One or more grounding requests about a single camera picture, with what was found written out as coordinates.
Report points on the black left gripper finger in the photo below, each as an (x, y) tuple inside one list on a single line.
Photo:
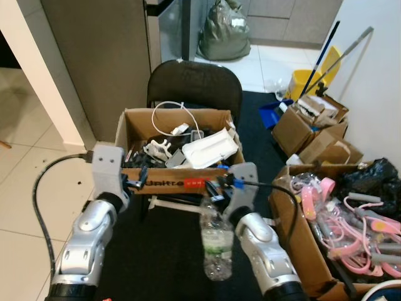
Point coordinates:
[(143, 182)]

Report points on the clear plastic water bottle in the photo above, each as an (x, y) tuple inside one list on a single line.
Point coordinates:
[(217, 241)]

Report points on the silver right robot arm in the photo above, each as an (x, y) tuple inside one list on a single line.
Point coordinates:
[(263, 251)]

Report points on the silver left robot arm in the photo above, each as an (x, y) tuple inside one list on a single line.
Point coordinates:
[(88, 232)]

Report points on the grey green rubbish bag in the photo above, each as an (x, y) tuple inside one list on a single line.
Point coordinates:
[(222, 37)]

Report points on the white rimmed rubbish bin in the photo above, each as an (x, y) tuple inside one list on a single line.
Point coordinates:
[(382, 291)]

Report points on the printed cardboard box of parts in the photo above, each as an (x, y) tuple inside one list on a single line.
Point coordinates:
[(163, 175)]

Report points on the white flat bar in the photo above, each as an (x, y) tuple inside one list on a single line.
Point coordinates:
[(175, 204)]

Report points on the white foam tray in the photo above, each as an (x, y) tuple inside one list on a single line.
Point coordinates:
[(210, 150)]

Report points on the black floor mat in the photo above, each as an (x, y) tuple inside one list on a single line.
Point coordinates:
[(163, 251)]

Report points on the large cardboard box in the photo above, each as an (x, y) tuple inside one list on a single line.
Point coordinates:
[(294, 238)]

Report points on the small open cardboard box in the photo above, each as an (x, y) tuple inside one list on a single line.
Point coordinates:
[(288, 132)]

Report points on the blue dustpan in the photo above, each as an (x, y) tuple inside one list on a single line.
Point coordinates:
[(272, 116)]

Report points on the black mesh chair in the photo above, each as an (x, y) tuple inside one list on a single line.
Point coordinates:
[(194, 84)]

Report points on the folded brown cardboard box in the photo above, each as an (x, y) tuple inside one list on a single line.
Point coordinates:
[(332, 150)]

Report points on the grey cabinet panel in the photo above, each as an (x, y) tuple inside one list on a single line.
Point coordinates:
[(94, 63)]

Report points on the yellow mop bucket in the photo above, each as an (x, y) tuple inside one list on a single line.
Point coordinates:
[(304, 81)]

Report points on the pink plastic hanger bundle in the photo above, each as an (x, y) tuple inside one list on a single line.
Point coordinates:
[(351, 232)]

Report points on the black plastic bag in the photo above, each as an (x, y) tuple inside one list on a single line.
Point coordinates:
[(369, 182)]

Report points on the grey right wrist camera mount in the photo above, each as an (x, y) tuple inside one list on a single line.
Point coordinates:
[(245, 188)]

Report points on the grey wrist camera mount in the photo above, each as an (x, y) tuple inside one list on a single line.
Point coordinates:
[(245, 188), (108, 166)]

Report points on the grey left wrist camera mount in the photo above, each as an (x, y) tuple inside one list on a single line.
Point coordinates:
[(108, 166)]

